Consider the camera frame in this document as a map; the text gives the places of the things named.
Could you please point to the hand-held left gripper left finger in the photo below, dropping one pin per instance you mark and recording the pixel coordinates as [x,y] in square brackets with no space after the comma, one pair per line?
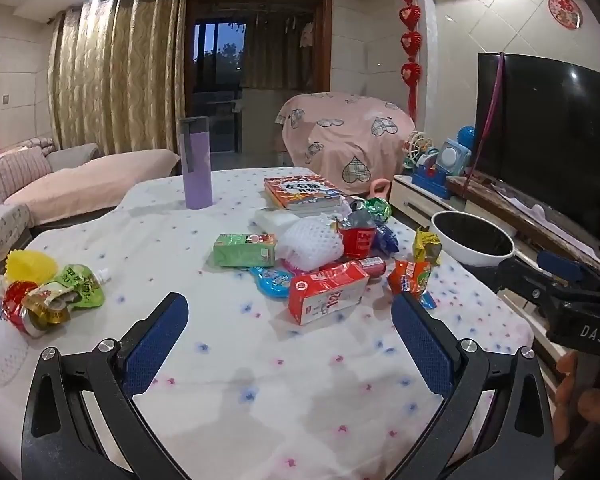
[155,347]

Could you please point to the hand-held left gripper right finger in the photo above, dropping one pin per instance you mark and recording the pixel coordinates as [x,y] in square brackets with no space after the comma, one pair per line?
[425,347]

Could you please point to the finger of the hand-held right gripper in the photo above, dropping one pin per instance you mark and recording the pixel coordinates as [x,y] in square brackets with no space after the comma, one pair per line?
[522,280]
[560,265]

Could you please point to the white trash bin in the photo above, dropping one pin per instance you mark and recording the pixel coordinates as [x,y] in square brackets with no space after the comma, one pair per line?
[475,256]

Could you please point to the red carton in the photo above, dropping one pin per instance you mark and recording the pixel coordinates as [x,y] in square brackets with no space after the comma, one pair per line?
[325,292]

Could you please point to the blue plastic bag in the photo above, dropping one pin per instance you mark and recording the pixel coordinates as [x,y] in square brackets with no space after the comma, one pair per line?
[386,239]

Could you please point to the green carton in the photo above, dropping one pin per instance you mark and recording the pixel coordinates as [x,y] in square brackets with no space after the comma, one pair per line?
[242,251]

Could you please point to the light blue wrapper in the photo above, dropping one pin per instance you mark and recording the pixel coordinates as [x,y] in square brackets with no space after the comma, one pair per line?
[271,282]

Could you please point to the person's right hand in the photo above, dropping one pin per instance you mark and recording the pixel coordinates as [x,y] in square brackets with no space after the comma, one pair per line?
[572,375]

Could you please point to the orange snack wrapper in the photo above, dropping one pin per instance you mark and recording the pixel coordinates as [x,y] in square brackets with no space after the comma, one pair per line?
[409,280]

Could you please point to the green spout pouch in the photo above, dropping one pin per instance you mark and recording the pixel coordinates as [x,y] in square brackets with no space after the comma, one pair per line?
[82,286]

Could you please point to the small red bottle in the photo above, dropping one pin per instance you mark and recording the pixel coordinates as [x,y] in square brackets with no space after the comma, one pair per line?
[373,265]

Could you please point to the yellow green wrapper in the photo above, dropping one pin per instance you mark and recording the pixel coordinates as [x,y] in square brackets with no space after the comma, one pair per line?
[426,246]

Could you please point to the red paper cup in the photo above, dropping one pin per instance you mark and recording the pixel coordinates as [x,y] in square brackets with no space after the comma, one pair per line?
[357,242]

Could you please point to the red gold wrapper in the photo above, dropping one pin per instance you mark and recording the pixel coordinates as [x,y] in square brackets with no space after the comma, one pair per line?
[35,310]

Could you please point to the white television stand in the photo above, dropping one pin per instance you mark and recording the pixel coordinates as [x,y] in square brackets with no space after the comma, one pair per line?
[420,200]

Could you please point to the blue toy machine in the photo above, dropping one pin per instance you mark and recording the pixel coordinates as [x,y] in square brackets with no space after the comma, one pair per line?
[430,177]

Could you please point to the light blue toy box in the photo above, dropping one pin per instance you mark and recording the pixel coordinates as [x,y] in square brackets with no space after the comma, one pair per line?
[454,157]

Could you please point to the black flat television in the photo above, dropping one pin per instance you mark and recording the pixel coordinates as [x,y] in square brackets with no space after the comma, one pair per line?
[545,125]

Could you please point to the green foil wrapper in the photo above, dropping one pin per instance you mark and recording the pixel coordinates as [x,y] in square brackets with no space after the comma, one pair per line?
[376,208]

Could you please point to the crumpled silver wrapper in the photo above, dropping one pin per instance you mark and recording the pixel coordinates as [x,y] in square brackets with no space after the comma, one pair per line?
[358,216]

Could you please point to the yellow plastic mould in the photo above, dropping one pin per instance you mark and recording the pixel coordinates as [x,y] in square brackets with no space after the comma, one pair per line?
[30,266]

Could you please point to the white foam net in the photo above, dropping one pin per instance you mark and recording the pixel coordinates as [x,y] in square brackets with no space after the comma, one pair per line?
[2,357]
[310,242]

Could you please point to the blue spiky ball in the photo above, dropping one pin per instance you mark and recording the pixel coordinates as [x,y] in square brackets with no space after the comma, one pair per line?
[466,136]

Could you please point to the colourful wheel toy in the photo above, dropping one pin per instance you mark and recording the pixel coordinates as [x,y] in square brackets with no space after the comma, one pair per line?
[416,149]

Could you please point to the pink thin hoop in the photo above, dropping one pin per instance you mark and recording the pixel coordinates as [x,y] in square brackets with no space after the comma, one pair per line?
[492,105]

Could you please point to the white box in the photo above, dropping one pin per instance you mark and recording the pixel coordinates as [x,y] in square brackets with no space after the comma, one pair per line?
[275,221]

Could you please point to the pink sofa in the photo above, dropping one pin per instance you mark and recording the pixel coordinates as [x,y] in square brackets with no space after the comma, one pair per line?
[95,175]

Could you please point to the purple bottle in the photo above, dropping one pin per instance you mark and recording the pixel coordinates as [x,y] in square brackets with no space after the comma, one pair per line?
[196,165]

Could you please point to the colourful book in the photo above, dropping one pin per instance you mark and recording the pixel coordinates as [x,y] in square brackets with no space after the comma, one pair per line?
[302,191]

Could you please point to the striped pink pillow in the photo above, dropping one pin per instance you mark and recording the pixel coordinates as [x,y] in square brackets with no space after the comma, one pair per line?
[17,172]

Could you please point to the pink covered chair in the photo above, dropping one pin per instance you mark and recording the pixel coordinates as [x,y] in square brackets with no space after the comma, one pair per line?
[345,130]

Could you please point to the red hanging decoration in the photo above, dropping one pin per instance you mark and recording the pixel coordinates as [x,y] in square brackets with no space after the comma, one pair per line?
[411,40]

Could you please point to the beige patterned curtain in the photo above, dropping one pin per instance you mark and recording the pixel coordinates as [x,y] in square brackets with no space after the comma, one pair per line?
[115,75]

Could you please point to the round red wall decoration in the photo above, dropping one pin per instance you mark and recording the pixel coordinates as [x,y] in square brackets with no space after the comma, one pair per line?
[564,11]

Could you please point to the wooden doorway frame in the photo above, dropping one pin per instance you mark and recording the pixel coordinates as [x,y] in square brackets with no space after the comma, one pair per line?
[327,40]

